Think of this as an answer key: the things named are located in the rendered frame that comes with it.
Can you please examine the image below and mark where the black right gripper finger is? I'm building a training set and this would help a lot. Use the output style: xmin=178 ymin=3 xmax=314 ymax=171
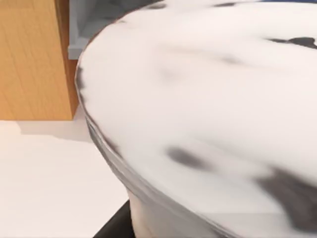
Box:
xmin=93 ymin=199 xmax=136 ymax=238

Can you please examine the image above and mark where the wooden cupboard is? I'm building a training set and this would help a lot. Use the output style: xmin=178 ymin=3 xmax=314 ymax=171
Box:
xmin=0 ymin=0 xmax=80 ymax=121

